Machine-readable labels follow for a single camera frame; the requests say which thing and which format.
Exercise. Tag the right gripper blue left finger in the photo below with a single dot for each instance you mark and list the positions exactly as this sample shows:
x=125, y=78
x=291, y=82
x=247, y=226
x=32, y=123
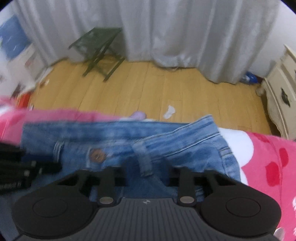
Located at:
x=110, y=179

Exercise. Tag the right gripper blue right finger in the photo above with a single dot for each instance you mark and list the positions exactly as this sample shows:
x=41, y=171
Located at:
x=183, y=179

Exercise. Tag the blue denim jeans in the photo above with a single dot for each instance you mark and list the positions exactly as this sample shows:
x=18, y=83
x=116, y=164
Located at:
x=146, y=150

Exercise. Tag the green folding stool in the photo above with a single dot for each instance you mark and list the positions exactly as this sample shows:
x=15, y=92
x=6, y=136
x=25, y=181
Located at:
x=93, y=46

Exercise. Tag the white paper scrap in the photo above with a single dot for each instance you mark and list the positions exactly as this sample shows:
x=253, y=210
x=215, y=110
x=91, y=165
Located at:
x=169, y=113

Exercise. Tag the pink floral bed blanket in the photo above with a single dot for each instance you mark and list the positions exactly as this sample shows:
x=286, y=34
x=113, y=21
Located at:
x=267, y=163

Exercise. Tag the blue white box stack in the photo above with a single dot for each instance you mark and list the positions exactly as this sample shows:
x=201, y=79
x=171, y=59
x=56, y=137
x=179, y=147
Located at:
x=22, y=66

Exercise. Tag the blue bottle on floor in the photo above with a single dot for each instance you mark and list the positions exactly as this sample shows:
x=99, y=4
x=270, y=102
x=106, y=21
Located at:
x=249, y=78

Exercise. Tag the cream bedside nightstand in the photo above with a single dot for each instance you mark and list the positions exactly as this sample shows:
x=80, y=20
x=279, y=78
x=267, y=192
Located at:
x=279, y=89

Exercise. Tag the grey curtain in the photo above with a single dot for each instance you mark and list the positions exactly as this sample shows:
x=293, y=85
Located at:
x=220, y=38

